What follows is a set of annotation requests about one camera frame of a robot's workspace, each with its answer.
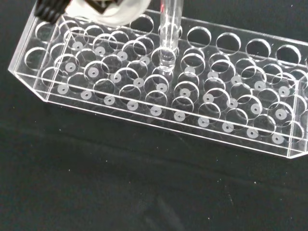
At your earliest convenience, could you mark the clear plastic test tube rack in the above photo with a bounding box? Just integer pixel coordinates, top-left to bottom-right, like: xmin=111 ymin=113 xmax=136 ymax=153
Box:
xmin=8 ymin=9 xmax=308 ymax=160

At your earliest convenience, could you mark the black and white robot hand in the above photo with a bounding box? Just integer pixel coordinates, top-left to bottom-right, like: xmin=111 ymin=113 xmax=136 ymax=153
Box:
xmin=33 ymin=0 xmax=153 ymax=26

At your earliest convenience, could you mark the black bench cloth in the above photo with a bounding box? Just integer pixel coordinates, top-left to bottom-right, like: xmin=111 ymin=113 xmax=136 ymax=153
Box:
xmin=0 ymin=0 xmax=308 ymax=231

